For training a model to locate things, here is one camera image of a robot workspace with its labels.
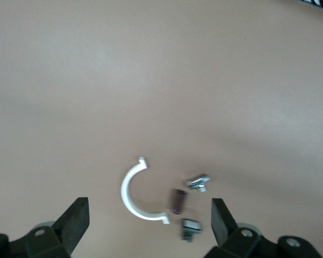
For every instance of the black switch white face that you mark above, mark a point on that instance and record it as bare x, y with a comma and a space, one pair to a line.
191, 225

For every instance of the silver T-bolt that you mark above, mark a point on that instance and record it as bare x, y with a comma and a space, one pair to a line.
199, 182

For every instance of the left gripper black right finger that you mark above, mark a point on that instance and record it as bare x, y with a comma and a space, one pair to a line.
226, 228

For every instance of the small brown block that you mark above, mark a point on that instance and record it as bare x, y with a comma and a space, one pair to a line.
177, 201

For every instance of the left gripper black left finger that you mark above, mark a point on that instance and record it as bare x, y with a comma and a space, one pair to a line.
70, 223

